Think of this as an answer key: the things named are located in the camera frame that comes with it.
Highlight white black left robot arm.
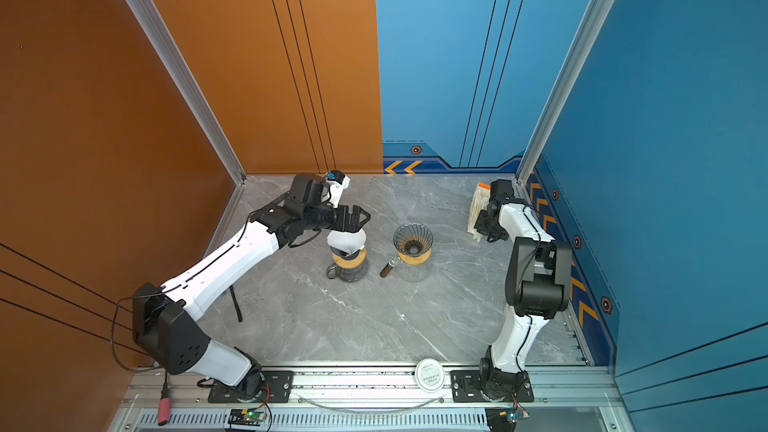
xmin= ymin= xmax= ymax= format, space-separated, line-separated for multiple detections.
xmin=131 ymin=203 xmax=371 ymax=400

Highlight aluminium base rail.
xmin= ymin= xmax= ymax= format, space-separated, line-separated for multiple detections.
xmin=110 ymin=362 xmax=634 ymax=431

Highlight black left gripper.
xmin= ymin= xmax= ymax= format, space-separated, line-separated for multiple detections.
xmin=303 ymin=204 xmax=371 ymax=233

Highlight circuit board right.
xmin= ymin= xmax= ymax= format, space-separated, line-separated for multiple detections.
xmin=485 ymin=408 xmax=530 ymax=432

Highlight orange coffee filter pack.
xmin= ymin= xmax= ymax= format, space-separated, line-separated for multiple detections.
xmin=467 ymin=182 xmax=491 ymax=242

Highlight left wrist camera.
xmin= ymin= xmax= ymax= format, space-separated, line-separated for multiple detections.
xmin=287 ymin=169 xmax=351 ymax=211

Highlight white paper coffee filter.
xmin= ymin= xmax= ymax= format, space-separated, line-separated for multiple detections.
xmin=327 ymin=230 xmax=366 ymax=257

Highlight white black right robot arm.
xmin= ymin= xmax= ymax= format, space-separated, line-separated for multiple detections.
xmin=469 ymin=179 xmax=572 ymax=403

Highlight ribbed glass coffee server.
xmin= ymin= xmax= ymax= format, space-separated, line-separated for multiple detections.
xmin=326 ymin=261 xmax=369 ymax=283

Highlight bamboo dripper ring stand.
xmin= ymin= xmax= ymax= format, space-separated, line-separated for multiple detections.
xmin=332 ymin=249 xmax=366 ymax=269

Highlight grey ribbed glass dripper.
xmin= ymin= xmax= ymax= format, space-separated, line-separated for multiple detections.
xmin=393 ymin=223 xmax=434 ymax=258

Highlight clear glass pitcher wooden handle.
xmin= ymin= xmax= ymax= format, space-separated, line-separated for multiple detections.
xmin=379 ymin=258 xmax=430 ymax=283

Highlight white round lid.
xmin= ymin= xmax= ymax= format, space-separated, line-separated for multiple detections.
xmin=414 ymin=358 xmax=445 ymax=393

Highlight aluminium left corner post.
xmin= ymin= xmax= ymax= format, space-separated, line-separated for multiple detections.
xmin=97 ymin=0 xmax=247 ymax=185

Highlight aluminium corner post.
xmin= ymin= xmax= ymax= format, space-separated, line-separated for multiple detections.
xmin=97 ymin=0 xmax=247 ymax=185
xmin=515 ymin=0 xmax=615 ymax=186

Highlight aluminium right corner post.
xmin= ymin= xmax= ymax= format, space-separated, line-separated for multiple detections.
xmin=515 ymin=0 xmax=615 ymax=186

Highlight green circuit board left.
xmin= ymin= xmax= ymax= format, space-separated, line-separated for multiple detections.
xmin=227 ymin=408 xmax=270 ymax=431

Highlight red handled screwdriver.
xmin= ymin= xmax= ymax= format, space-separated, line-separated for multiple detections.
xmin=157 ymin=373 xmax=171 ymax=427

